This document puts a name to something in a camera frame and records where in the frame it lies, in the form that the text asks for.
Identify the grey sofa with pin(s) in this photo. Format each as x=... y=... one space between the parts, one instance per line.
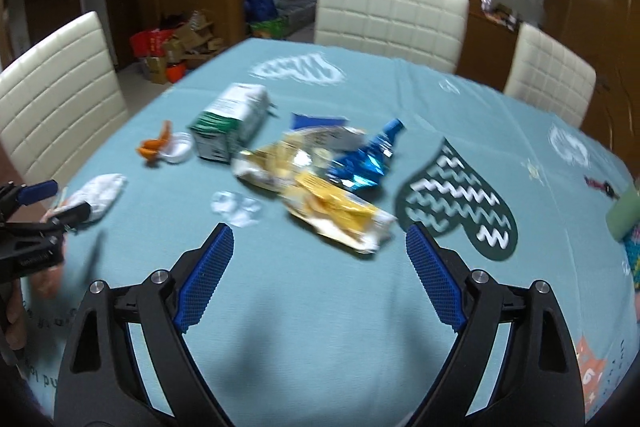
x=295 y=2

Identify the blue foil wrapper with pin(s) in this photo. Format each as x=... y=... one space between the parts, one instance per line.
x=367 y=157

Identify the pile of cardboard boxes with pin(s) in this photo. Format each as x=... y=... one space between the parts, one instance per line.
x=192 y=44

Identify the dark wooden door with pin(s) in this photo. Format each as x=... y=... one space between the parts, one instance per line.
x=52 y=2

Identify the colourful shopping bag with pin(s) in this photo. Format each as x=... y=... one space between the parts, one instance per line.
x=270 y=28

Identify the clear plastic wrapper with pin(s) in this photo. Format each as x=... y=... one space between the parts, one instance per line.
x=235 y=207

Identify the small dark key bundle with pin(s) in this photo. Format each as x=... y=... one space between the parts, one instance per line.
x=600 y=185

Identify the orange peel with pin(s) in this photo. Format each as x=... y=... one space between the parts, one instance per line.
x=150 y=147

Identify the large white tissue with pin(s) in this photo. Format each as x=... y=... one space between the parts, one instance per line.
x=102 y=192

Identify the white round lid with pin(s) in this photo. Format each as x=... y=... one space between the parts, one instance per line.
x=180 y=149

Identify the person's left hand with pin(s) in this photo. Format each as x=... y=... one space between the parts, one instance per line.
x=20 y=312

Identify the blue bag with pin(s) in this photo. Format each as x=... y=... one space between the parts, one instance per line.
x=260 y=7

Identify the light blue printed tablecloth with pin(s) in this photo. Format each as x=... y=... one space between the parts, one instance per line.
x=325 y=332

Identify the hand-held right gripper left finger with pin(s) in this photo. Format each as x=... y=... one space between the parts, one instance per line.
x=205 y=277

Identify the yellow snack wrapper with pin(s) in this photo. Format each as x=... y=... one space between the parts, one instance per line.
x=340 y=212

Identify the gold and white wrapper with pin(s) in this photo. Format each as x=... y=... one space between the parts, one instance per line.
x=265 y=167

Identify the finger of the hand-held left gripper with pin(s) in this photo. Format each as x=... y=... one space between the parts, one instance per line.
x=70 y=217
x=37 y=191

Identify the cream quilted dining chair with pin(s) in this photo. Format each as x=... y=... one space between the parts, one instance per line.
x=390 y=19
x=50 y=97
x=550 y=74

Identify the green and white milk carton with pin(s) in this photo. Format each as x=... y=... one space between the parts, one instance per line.
x=230 y=117

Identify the green thermos bottle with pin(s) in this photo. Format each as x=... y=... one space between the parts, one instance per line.
x=625 y=214

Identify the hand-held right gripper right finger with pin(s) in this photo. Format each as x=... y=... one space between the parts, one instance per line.
x=435 y=277

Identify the colourful beaded box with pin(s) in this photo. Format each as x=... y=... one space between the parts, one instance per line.
x=634 y=257

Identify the orange bucket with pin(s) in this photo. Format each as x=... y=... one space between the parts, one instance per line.
x=176 y=73

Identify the blue and white wrapper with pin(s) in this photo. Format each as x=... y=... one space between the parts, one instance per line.
x=325 y=132

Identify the red bag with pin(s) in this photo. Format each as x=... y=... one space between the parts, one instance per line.
x=147 y=42

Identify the wooden partition counter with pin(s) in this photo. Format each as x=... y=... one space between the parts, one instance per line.
x=227 y=14

